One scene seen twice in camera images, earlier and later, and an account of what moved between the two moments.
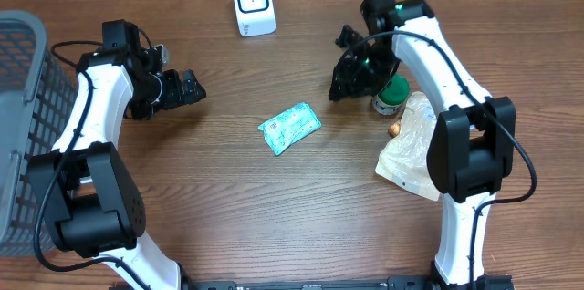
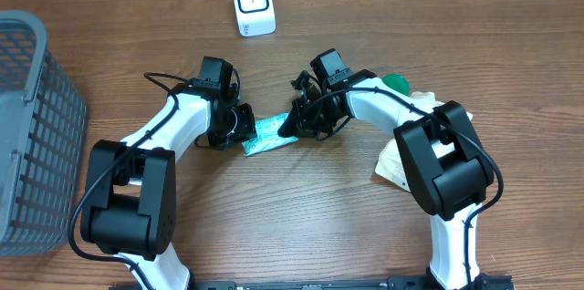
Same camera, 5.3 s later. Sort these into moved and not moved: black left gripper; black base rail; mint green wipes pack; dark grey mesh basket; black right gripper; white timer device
Moved: mint green wipes pack; black left gripper; black right gripper
Not moved: white timer device; dark grey mesh basket; black base rail
